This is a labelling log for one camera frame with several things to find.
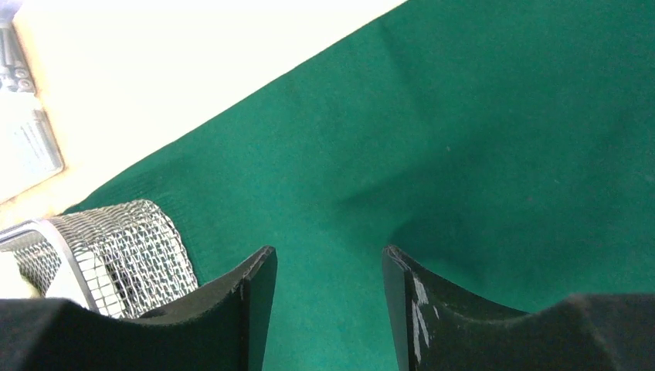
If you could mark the dark green surgical drape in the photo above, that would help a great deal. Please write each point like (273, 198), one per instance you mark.
(506, 145)

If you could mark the clear plastic compartment box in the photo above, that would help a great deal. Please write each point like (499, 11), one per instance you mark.
(29, 152)

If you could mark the metal wire mesh tray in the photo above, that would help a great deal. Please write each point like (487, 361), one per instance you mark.
(119, 261)

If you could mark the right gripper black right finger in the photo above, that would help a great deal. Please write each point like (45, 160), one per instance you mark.
(438, 325)

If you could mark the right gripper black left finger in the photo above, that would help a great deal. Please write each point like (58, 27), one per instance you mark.
(223, 325)

